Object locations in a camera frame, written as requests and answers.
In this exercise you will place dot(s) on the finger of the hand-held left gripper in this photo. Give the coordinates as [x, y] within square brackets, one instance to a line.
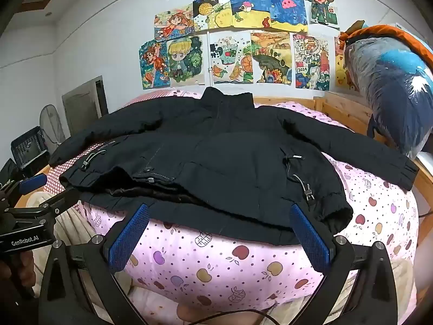
[32, 182]
[67, 198]

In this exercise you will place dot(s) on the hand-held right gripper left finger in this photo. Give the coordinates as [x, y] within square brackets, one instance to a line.
[130, 237]

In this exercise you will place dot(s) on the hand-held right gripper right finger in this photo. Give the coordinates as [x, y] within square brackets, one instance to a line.
[309, 240]

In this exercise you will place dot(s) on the black jacket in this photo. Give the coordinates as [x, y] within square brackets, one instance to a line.
[220, 149]

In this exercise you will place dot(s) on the clear plastic bag of clothes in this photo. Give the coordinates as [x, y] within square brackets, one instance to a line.
[389, 84]

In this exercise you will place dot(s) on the person's left hand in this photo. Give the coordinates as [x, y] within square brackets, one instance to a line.
[22, 272]

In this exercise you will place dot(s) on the beige ribbed cloth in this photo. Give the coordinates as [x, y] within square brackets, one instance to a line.
[77, 223]

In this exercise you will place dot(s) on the black plastic crate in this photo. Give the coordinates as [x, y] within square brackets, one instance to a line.
[28, 145]

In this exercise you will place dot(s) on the standing fan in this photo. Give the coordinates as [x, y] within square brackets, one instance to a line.
[50, 125]

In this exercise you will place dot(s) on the grey door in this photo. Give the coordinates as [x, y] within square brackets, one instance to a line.
[83, 106]

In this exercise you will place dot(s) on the pink apple print blanket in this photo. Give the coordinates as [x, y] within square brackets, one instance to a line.
[220, 264]

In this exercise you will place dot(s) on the red checked pillow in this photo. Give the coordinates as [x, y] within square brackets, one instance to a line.
[145, 99]

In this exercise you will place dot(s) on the orange-haired figure blue drawing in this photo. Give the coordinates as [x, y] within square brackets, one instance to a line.
[154, 66]

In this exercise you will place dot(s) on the yellow drawing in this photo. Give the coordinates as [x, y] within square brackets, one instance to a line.
[341, 71]

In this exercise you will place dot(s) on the red city drawing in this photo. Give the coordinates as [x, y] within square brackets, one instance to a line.
[311, 62]

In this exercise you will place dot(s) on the blond figure drawing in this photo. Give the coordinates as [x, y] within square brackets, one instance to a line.
[184, 61]

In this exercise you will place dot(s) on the dark hill landscape drawing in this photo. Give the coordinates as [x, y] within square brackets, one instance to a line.
[270, 57]

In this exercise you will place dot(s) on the oranges and teal drawing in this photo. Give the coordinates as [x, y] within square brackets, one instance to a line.
[231, 57]

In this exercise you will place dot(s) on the lying orange-haired girl drawing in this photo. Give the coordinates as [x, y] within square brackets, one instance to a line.
[174, 22]

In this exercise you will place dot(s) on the orange cloth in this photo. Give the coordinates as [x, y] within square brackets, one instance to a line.
[385, 30]

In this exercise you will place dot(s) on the pink jellyfish sea drawing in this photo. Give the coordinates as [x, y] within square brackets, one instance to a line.
[287, 8]

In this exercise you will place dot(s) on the red-haired green-clothed figure drawing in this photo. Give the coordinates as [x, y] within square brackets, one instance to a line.
[319, 3]

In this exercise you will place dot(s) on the blue sea fish drawing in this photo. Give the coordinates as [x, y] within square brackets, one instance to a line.
[248, 6]

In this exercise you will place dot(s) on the wooden bed frame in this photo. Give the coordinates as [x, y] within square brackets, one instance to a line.
[341, 108]

